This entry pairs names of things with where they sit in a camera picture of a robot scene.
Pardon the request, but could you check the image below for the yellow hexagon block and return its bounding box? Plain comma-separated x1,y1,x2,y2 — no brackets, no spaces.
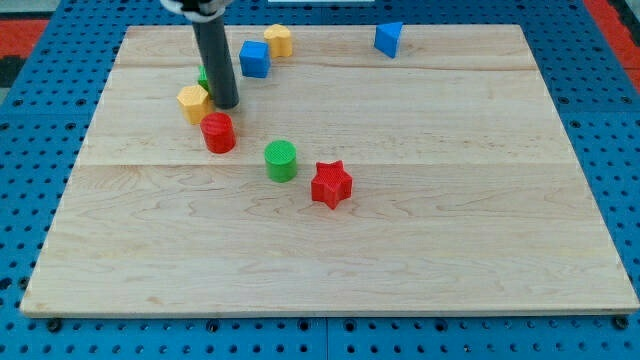
176,84,214,125

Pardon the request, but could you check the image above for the red cylinder block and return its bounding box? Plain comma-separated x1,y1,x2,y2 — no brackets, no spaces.
200,112,236,154

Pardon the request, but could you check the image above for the yellow heart block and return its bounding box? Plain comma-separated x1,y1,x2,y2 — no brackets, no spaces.
263,24,293,58

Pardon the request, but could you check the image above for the green cylinder block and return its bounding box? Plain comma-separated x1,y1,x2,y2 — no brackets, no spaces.
264,140,297,183

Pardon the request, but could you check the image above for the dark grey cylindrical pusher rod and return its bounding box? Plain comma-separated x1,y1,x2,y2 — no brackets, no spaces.
192,17,239,110

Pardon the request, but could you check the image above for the green star block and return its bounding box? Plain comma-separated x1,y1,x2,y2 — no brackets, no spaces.
197,65,211,93

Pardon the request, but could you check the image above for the light wooden board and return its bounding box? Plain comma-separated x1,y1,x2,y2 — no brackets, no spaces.
21,25,639,318

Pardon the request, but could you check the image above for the blue triangular prism block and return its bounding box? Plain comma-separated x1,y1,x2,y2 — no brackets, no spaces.
374,22,403,58

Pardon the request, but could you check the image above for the white robot end-effector mount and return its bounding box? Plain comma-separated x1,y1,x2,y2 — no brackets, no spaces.
160,0,233,22

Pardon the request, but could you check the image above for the blue cube block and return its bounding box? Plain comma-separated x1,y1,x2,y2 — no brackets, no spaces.
239,40,271,78

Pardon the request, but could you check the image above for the red star block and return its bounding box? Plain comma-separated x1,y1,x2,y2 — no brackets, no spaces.
311,160,353,209

